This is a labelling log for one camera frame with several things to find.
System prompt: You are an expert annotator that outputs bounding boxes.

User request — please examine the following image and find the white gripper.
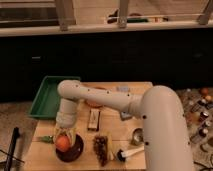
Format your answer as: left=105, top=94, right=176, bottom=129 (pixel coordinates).
left=53, top=112, right=77, bottom=145

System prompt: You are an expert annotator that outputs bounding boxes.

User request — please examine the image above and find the orange-red apple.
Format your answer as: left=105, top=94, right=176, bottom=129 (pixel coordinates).
left=55, top=135, right=70, bottom=152

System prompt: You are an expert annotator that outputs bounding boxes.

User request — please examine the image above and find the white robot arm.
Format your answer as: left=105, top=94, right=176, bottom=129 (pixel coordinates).
left=54, top=80, right=195, bottom=171

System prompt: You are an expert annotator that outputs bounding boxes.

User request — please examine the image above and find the dark purple bowl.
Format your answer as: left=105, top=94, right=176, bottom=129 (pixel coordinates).
left=56, top=135, right=84, bottom=162

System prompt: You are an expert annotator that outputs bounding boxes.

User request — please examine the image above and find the green leafy toy vegetable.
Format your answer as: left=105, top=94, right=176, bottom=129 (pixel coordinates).
left=36, top=136, right=54, bottom=144

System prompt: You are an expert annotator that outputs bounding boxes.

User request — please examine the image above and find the green plastic tray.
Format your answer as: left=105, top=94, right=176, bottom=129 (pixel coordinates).
left=29, top=76, right=81, bottom=120

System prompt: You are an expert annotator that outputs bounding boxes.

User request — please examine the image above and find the small wooden block toy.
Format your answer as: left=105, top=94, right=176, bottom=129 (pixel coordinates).
left=87, top=108, right=100, bottom=131

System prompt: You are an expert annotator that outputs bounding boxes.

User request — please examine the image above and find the brown pinecone-like toy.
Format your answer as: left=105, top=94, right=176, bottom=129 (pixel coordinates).
left=93, top=135, right=108, bottom=166

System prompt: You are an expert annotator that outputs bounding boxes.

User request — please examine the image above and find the black tripod leg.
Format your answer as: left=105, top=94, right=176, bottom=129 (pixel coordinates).
left=4, top=127, right=20, bottom=171

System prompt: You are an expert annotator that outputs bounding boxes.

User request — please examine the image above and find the black and white brush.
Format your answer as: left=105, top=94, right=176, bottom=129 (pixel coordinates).
left=117, top=146, right=144, bottom=162

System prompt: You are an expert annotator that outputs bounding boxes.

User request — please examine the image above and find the small blue-grey object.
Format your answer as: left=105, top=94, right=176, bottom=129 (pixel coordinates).
left=116, top=86, right=130, bottom=92

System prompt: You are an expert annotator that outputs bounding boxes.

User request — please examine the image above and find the silver metal cup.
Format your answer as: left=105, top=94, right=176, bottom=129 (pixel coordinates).
left=132, top=128, right=143, bottom=146

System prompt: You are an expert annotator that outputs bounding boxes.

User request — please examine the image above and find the cluttered items rug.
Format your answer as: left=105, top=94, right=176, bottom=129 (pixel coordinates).
left=177, top=87, right=213, bottom=171

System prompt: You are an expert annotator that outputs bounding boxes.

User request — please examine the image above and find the wooden railing frame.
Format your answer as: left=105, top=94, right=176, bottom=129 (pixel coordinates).
left=0, top=0, right=213, bottom=37

